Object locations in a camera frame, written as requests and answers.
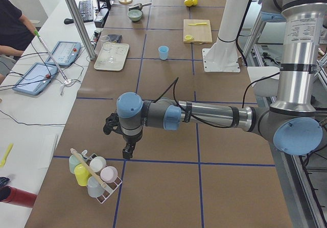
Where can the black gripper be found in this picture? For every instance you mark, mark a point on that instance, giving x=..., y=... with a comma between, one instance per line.
x=131, y=138

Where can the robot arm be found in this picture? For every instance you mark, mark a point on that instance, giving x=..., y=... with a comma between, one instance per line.
x=289, y=123

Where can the pink plastic cup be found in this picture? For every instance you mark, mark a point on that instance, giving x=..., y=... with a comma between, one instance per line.
x=109, y=174

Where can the white plastic cup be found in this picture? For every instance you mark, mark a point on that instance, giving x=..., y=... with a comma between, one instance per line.
x=97, y=164

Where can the grey-blue plastic cup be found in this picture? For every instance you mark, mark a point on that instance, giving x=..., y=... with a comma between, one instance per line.
x=94, y=188

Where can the yellow plastic cup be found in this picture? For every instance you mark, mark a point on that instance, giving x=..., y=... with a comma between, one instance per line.
x=82, y=175

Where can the green plastic cup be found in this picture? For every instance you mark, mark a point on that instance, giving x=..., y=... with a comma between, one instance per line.
x=72, y=163

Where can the light blue plastic cup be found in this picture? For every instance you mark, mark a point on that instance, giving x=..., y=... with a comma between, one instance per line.
x=163, y=52

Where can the lemon slice on board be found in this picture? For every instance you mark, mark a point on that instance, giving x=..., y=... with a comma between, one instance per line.
x=189, y=37

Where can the whole yellow lemon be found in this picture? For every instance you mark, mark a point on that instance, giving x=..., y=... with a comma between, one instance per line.
x=190, y=3

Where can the cream bear serving tray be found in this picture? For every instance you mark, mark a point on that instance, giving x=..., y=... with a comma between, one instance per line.
x=119, y=51

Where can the clear wine glass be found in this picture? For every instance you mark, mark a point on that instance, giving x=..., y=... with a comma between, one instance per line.
x=107, y=46

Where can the grey folded cloth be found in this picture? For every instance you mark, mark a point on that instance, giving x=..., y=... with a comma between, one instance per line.
x=115, y=38

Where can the blue teach pendant near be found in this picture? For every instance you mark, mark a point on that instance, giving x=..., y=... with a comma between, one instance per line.
x=35, y=80

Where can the blue teach pendant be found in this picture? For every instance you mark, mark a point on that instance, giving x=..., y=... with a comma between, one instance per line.
x=35, y=80
x=66, y=52

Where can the blue teach pendant far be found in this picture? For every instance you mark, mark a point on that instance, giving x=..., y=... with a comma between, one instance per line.
x=66, y=52

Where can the red cylinder bottle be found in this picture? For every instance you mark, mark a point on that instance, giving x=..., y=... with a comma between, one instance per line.
x=12, y=195

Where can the green bowl of ice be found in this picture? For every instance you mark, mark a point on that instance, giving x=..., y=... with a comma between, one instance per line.
x=135, y=15

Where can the bamboo cutting board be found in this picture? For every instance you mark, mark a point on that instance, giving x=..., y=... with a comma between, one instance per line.
x=201, y=34

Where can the black computer mouse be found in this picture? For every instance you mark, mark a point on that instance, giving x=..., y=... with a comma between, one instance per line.
x=68, y=21

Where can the steel ice scoop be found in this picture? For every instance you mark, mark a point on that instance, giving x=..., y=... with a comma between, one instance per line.
x=139, y=6

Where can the yellow plastic knife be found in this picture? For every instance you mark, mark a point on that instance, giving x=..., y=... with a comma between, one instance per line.
x=198, y=24

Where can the black keyboard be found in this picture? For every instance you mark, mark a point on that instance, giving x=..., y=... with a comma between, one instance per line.
x=86, y=10

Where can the metal rod with green tip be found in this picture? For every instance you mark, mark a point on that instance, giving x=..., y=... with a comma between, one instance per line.
x=67, y=81

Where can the person in black shirt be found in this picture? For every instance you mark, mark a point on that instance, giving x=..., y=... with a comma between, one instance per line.
x=17, y=31

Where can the white wire cup rack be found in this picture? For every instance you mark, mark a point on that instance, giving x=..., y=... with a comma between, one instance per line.
x=110, y=188

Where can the wooden rack handle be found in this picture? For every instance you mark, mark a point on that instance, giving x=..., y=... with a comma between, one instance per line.
x=98, y=179

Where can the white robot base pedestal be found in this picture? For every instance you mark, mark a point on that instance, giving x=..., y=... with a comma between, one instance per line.
x=223, y=56

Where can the aluminium frame post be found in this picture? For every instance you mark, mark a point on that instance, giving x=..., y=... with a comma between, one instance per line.
x=73, y=9

